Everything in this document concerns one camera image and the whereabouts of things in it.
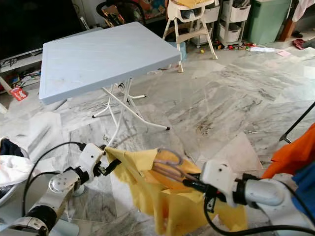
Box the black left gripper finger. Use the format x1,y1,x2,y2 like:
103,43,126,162
102,158,121,177

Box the pink plastic clothes hanger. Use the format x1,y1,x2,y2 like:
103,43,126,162
150,147,202,185

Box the yellow shirt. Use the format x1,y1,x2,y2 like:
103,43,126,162
104,146,249,236

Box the white garment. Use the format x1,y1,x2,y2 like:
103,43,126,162
0,155,37,187

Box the grey laundry basket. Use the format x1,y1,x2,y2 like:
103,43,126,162
0,182,30,207

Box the dark navy garment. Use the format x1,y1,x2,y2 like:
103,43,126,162
0,139,25,158

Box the orange shirt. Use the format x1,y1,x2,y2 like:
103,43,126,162
261,123,315,180

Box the light blue folding table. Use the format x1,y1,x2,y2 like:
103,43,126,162
39,21,182,146

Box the red printed box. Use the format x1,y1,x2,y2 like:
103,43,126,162
10,87,29,102

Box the white low tv cabinet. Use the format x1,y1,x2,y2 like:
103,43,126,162
0,49,42,99

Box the white baby high chair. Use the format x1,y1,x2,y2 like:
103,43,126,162
165,0,222,73

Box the white paper sheet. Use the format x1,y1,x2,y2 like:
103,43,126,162
250,46,276,53

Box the black television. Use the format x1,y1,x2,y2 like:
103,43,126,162
0,0,82,62

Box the white drawer storage cart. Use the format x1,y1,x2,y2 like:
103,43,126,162
217,0,252,47

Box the green laundry hamper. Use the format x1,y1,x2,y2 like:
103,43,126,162
246,0,293,45

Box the yellow seat cushion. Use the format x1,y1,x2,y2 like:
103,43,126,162
177,0,210,8

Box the pink hanging clothes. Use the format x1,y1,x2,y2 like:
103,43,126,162
291,0,315,23

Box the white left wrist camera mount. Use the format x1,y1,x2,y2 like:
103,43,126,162
79,144,104,173

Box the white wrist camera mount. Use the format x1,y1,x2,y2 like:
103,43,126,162
199,160,238,205
79,144,104,173

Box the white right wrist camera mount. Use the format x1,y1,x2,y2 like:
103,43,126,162
199,160,238,205

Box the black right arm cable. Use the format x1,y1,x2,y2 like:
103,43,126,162
203,194,315,236

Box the black metal frame chair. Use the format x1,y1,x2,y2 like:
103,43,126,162
96,0,146,28

